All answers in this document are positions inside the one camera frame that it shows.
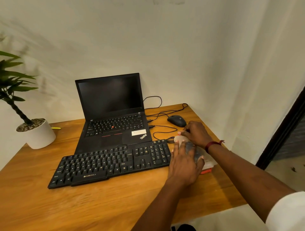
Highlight person's right hand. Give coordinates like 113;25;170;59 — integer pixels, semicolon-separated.
177;121;214;149

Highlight person's left hand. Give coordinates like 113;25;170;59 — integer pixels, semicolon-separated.
166;140;205;188

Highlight black cleaning brush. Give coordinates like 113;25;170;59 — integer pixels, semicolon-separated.
185;142;203;162

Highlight clear lid with orange clips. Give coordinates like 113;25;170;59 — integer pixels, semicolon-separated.
174;135;219;173

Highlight clear plastic container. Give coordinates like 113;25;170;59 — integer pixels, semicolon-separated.
174;135;219;175

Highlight black keyboard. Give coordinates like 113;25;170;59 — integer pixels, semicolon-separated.
47;139;173;190

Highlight person's right forearm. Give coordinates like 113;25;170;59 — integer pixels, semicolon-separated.
208;144;296;223

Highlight person's left forearm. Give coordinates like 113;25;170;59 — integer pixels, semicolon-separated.
131;181;186;231

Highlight person's black trousers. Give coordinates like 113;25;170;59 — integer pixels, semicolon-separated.
171;223;197;231

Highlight person's white shirt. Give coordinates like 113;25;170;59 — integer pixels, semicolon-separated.
265;191;305;231

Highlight red wrist band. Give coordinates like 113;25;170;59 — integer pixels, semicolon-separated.
205;140;226;154

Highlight black computer mouse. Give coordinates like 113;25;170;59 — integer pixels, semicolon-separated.
166;115;187;128

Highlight black laptop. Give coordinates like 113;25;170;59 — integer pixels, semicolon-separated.
74;73;153;155

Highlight white plant pot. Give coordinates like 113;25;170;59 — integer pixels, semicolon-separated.
16;118;57;150

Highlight green leafy plant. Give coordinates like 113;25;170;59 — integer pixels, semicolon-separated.
0;50;39;125

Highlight black mouse cable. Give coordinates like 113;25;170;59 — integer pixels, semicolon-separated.
145;103;189;117

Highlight black laptop charger cable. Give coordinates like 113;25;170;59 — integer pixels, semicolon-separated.
142;96;163;110

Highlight black door frame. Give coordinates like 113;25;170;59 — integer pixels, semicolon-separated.
255;87;305;171

